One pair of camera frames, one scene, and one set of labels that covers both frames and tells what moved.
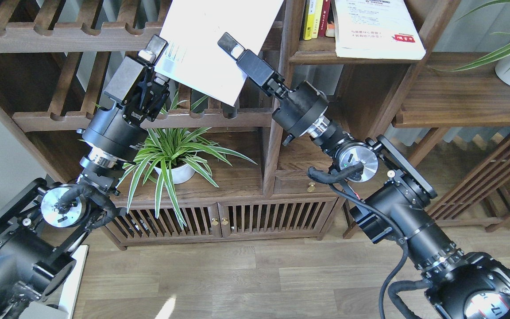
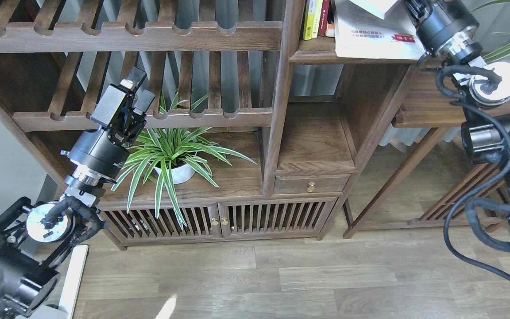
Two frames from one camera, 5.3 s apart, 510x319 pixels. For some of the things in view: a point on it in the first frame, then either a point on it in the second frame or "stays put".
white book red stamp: [376, 29] stays put
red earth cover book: [330, 31] stays put
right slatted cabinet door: [273, 219] stays put
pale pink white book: [195, 58] → [378, 7]
